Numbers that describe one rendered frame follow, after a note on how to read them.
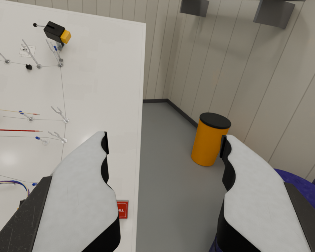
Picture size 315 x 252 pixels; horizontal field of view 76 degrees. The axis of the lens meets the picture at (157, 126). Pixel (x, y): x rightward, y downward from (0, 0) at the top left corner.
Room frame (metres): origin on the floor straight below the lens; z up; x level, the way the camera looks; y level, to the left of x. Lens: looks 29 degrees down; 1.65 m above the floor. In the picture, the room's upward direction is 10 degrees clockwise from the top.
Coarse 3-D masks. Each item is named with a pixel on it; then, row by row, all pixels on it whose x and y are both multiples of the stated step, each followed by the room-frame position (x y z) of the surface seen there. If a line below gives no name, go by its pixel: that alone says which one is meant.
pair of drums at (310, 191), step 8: (280, 176) 1.04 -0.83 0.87; (288, 176) 1.06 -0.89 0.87; (296, 176) 1.07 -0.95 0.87; (296, 184) 0.99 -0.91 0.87; (304, 184) 1.00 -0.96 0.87; (312, 184) 1.02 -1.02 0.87; (304, 192) 0.93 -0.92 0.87; (312, 192) 0.94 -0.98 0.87; (312, 200) 0.87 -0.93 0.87; (216, 240) 0.91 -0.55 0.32; (216, 248) 0.86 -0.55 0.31
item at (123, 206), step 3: (117, 201) 0.44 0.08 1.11; (120, 201) 0.45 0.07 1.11; (123, 201) 0.45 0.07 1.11; (126, 201) 0.45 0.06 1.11; (117, 204) 0.43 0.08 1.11; (120, 204) 0.43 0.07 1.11; (123, 204) 0.44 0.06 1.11; (126, 204) 0.44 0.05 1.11; (120, 207) 0.43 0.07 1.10; (123, 207) 0.43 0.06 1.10; (126, 207) 0.43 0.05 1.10; (120, 210) 0.42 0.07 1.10; (123, 210) 0.43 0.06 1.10; (126, 210) 0.43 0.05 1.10; (120, 213) 0.42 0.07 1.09; (123, 213) 0.42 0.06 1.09; (126, 213) 0.42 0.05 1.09; (120, 216) 0.41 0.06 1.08; (123, 216) 0.41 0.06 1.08; (126, 216) 0.42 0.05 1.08
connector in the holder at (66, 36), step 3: (66, 30) 0.74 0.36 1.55; (63, 33) 0.73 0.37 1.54; (66, 33) 0.73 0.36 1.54; (69, 33) 0.74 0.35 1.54; (63, 36) 0.72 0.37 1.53; (66, 36) 0.72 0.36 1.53; (69, 36) 0.74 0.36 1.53; (63, 39) 0.72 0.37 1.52; (66, 39) 0.72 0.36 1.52; (69, 39) 0.75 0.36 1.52; (63, 42) 0.73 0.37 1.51; (66, 42) 0.73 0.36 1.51
